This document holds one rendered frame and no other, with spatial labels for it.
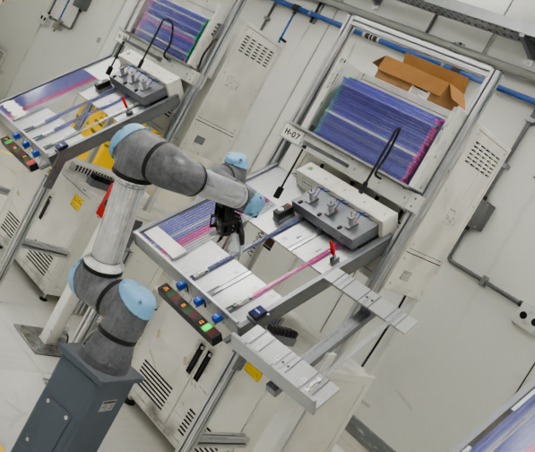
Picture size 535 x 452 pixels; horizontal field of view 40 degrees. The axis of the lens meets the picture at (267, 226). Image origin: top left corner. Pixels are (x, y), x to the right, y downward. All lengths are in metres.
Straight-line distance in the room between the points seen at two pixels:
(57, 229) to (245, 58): 1.29
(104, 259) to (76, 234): 1.69
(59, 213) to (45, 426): 1.89
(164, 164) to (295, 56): 3.60
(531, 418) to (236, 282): 1.06
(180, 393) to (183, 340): 0.21
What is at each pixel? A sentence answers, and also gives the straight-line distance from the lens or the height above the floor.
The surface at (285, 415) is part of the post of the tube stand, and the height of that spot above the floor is 0.57.
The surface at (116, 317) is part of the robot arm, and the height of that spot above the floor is 0.70.
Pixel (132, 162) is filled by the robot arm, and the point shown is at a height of 1.09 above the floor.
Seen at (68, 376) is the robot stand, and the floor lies 0.49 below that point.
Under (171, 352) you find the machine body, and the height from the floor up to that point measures 0.33.
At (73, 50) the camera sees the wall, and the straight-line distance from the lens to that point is 7.55.
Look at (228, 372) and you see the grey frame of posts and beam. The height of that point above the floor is 0.57.
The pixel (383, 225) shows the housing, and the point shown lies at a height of 1.22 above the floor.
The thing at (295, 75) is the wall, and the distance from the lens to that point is 5.34.
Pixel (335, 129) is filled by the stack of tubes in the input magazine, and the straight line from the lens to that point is 2.99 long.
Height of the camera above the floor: 1.37
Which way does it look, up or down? 7 degrees down
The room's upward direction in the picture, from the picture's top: 29 degrees clockwise
